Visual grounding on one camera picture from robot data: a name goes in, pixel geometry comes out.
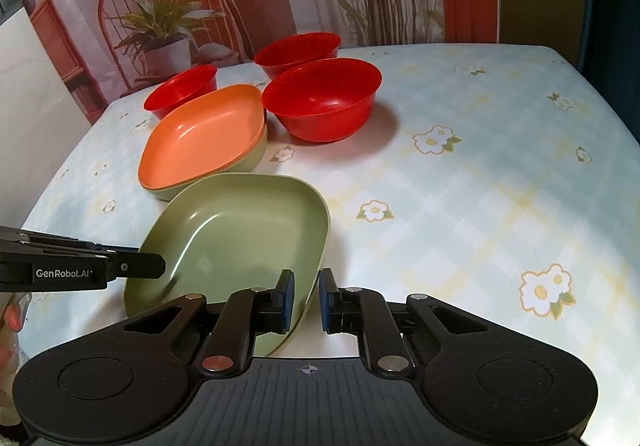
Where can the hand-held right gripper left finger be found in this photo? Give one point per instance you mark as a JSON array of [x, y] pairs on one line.
[[287, 301]]

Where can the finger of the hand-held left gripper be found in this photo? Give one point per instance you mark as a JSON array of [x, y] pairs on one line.
[[142, 266]]

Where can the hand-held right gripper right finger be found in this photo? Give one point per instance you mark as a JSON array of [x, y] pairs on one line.
[[325, 302]]

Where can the person's left hand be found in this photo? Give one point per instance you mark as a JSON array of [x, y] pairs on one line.
[[12, 321]]

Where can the orange plate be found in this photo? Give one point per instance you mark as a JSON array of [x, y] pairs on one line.
[[200, 141]]

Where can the pale green plate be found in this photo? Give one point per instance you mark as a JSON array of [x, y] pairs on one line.
[[252, 154]]

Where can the small red bowl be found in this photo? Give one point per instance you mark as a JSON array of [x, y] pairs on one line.
[[182, 89]]

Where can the floral checked tablecloth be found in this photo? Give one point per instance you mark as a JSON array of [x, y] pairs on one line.
[[475, 186]]

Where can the large red bowl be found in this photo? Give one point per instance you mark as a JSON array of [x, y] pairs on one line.
[[295, 51], [322, 99]]

